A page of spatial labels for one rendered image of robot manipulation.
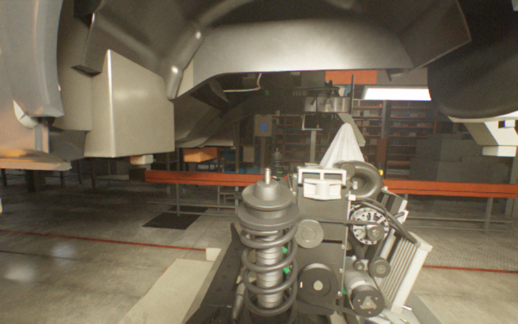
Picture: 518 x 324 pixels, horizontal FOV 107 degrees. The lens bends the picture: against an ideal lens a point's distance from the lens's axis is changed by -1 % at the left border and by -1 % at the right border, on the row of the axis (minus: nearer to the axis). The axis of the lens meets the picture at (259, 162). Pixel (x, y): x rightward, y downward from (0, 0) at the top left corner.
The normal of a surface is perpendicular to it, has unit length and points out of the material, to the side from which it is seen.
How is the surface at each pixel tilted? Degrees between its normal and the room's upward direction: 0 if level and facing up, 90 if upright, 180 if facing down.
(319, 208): 90
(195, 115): 102
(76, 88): 95
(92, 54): 107
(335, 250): 90
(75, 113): 90
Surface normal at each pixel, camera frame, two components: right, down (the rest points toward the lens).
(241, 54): -0.16, 0.11
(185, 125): 0.02, 0.32
